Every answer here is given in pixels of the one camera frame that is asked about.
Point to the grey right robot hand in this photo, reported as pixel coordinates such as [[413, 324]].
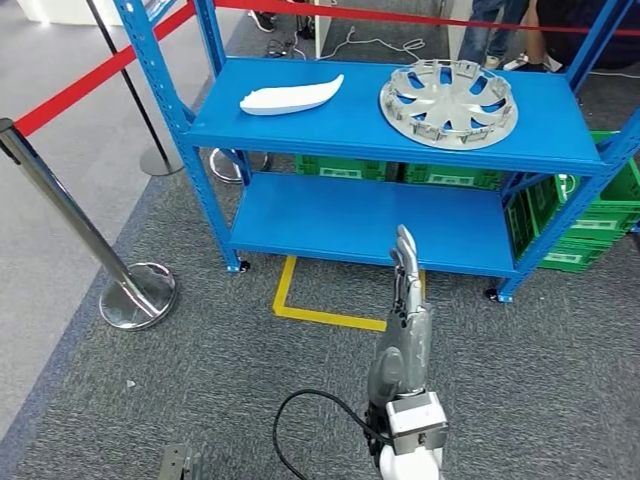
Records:
[[407, 344]]

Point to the blue metal shelf rack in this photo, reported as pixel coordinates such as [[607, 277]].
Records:
[[360, 126]]

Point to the white curved plastic part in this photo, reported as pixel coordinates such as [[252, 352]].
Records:
[[290, 99]]

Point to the folded green plastic crate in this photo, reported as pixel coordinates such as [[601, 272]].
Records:
[[522, 220]]

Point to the silver wheel hubcap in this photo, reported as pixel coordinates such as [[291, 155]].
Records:
[[447, 106]]

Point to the person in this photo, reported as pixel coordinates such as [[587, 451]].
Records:
[[261, 21], [555, 16], [480, 41]]

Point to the red barrier belt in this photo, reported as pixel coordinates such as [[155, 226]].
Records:
[[390, 16], [90, 81]]

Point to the white desk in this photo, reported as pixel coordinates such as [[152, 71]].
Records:
[[322, 26]]

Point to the white display plinth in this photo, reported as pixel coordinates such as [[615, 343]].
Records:
[[60, 10]]

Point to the chrome stanchion post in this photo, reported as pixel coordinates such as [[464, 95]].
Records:
[[221, 171], [70, 205]]

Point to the black stanchion post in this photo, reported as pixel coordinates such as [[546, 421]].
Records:
[[127, 86]]

